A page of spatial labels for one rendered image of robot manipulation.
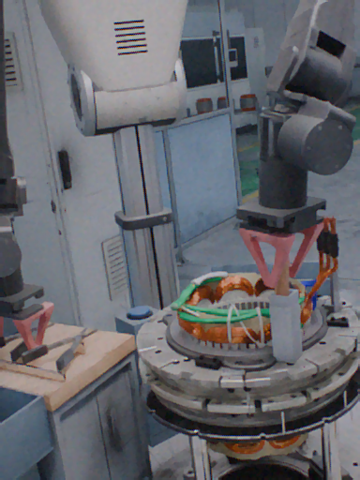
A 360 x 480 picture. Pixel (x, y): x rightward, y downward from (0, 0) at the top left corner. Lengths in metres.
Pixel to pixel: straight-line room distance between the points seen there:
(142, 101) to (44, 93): 1.78
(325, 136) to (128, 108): 0.65
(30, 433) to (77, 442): 0.10
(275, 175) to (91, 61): 0.59
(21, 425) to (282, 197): 0.44
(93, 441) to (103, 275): 2.35
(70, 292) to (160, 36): 2.11
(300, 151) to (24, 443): 0.52
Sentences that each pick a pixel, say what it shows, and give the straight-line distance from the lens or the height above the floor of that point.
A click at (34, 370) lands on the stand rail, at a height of 1.07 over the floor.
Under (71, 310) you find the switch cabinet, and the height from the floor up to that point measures 0.34.
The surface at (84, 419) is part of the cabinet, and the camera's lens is 0.97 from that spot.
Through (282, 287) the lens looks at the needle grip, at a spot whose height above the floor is 1.19.
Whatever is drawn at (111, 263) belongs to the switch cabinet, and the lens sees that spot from 3.33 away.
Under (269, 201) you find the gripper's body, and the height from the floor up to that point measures 1.31.
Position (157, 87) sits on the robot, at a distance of 1.25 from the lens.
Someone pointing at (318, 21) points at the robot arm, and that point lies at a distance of 0.74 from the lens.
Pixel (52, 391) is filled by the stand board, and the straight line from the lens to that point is 0.89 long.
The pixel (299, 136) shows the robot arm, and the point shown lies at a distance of 0.65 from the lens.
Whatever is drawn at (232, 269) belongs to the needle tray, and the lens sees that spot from 1.29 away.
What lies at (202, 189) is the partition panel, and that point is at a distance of 5.03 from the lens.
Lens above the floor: 1.47
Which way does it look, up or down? 16 degrees down
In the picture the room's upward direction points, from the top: 7 degrees counter-clockwise
